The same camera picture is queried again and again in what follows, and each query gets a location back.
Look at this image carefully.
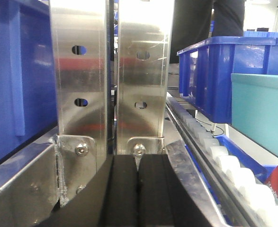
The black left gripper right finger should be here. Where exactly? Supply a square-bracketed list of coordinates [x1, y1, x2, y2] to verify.
[138, 155, 174, 227]

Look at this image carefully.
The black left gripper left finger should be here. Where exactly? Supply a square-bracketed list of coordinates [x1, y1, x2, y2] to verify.
[99, 155, 138, 227]

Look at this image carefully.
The light teal plastic bin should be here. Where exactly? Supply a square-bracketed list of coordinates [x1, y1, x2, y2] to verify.
[231, 73, 278, 157]

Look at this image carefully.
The blue bin lower shelf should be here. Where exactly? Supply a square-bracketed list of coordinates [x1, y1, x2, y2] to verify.
[188, 132, 278, 227]

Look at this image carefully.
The dark blue bin right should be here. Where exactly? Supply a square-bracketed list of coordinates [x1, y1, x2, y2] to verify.
[177, 36, 278, 123]

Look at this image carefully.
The dark blue bin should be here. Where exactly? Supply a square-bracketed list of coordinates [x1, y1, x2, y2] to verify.
[177, 36, 278, 123]
[0, 0, 57, 163]

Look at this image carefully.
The dark blue bin left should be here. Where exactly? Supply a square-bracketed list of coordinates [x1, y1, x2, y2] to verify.
[0, 0, 57, 163]

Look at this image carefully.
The white roller track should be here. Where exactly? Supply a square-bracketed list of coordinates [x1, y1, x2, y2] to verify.
[166, 95, 278, 227]

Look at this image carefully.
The person in black clothes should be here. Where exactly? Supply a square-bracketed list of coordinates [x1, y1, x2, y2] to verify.
[170, 0, 245, 64]

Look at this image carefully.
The steel shelf front rail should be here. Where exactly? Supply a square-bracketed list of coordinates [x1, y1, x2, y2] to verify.
[0, 128, 58, 227]

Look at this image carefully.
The right steel upright post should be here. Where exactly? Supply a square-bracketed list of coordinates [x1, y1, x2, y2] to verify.
[117, 0, 174, 162]

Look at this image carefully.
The steel upright post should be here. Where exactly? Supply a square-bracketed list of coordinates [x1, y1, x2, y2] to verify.
[49, 0, 110, 206]
[117, 0, 174, 162]

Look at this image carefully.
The left steel upright post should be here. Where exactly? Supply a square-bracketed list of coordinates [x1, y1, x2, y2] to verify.
[49, 0, 110, 206]

